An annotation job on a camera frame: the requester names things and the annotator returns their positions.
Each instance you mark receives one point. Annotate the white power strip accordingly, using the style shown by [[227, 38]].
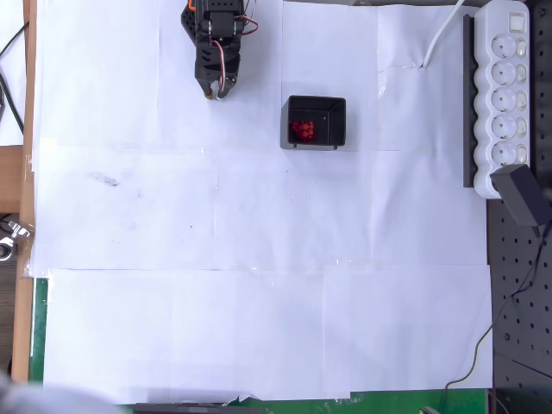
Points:
[[504, 99]]

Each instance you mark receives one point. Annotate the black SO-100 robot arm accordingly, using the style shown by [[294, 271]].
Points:
[[220, 23]]

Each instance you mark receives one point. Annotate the white paper table cover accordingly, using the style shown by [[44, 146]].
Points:
[[259, 302]]

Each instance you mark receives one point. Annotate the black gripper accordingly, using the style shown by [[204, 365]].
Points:
[[210, 74]]

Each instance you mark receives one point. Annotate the black pegboard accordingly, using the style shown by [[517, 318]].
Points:
[[517, 267]]

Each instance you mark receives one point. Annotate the green mat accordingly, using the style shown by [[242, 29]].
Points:
[[39, 328]]

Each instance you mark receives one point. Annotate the metal clamp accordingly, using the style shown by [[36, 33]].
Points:
[[15, 228]]

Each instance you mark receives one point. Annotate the black power adapter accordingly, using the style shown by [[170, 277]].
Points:
[[517, 194]]

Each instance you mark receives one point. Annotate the blurry grey white object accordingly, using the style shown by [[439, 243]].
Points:
[[43, 399]]

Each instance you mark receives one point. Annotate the black square bin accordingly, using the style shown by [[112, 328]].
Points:
[[332, 121]]

